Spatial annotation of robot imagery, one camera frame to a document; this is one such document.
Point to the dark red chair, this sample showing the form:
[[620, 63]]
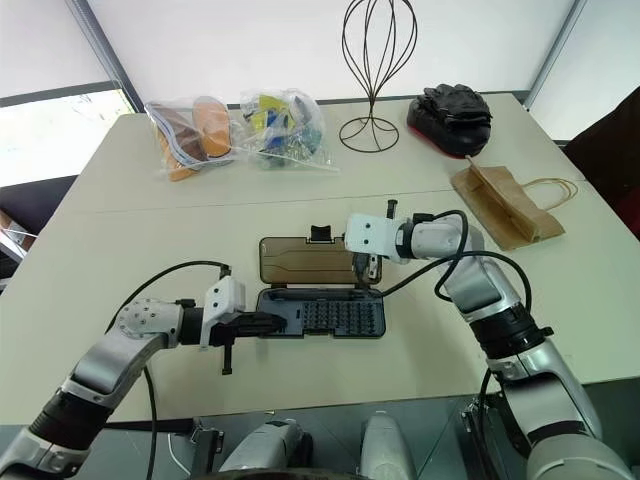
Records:
[[610, 150]]

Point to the black gloves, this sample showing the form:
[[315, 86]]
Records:
[[457, 105]]

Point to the grey window frame post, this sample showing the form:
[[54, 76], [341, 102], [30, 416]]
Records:
[[100, 45], [555, 50]]

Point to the orange shoe insole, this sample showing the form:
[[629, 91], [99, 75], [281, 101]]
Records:
[[212, 125]]

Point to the black furniture piece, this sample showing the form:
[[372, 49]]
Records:
[[30, 202]]

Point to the black screwdriver bit case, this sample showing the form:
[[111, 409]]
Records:
[[320, 312]]

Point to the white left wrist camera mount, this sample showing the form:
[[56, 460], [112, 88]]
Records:
[[222, 300]]

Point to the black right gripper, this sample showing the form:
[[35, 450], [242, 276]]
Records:
[[366, 258]]

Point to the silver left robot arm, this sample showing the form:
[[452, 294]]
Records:
[[100, 360]]

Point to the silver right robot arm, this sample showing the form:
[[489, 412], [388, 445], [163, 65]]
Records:
[[475, 285]]

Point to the clear bag with small items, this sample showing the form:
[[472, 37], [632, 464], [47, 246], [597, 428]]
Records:
[[285, 130]]

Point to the black and red pouch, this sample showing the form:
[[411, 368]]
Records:
[[450, 137]]

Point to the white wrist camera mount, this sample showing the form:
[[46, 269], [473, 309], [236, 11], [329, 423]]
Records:
[[367, 234], [222, 300]]

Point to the clear bag with insoles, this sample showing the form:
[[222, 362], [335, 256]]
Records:
[[172, 140]]

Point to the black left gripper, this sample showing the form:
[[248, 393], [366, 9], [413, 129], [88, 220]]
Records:
[[232, 330]]

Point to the silver rounded robot leg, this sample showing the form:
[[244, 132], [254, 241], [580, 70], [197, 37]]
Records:
[[265, 450], [387, 445]]

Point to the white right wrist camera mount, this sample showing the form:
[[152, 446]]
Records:
[[367, 234]]

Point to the brown paper bag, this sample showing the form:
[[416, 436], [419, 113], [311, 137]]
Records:
[[505, 210]]

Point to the metal table clamp bracket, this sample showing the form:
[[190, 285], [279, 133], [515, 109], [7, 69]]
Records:
[[205, 445], [480, 415]]

